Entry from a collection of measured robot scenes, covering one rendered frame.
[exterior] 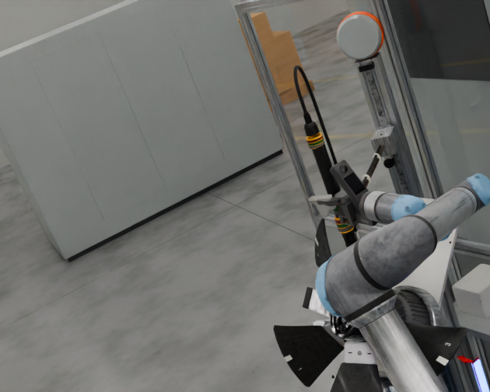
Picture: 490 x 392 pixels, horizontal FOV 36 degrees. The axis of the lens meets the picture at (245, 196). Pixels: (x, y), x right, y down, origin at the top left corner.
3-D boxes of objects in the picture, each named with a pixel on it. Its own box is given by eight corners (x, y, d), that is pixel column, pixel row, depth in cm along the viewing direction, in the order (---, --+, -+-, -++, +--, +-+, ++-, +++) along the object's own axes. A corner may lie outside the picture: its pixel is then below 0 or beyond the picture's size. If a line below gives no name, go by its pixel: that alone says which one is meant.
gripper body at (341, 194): (338, 223, 198) (368, 229, 188) (328, 194, 196) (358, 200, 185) (358, 210, 202) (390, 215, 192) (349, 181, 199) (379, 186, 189)
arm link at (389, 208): (425, 234, 177) (400, 224, 173) (393, 228, 187) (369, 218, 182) (435, 203, 178) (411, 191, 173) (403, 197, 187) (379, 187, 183)
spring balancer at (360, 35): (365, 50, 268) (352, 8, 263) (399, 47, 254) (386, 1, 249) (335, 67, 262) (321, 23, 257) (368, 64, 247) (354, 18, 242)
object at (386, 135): (382, 148, 266) (375, 127, 263) (401, 144, 263) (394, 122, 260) (376, 160, 257) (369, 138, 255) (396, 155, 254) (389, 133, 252)
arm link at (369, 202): (369, 201, 182) (393, 186, 185) (357, 198, 186) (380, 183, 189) (378, 228, 184) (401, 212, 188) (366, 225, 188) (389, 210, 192)
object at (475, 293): (481, 285, 279) (474, 260, 276) (517, 294, 266) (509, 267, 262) (451, 309, 272) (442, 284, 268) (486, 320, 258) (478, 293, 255)
